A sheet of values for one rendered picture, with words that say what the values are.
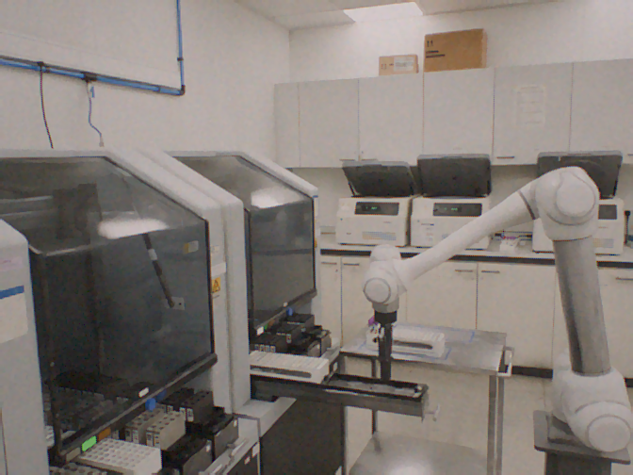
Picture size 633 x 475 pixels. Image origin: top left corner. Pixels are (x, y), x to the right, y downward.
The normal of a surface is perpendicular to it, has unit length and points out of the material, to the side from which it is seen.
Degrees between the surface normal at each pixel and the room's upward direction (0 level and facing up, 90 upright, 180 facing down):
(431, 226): 90
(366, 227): 90
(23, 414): 90
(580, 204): 84
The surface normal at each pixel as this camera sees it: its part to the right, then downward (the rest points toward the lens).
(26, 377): 0.93, 0.04
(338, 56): -0.36, 0.14
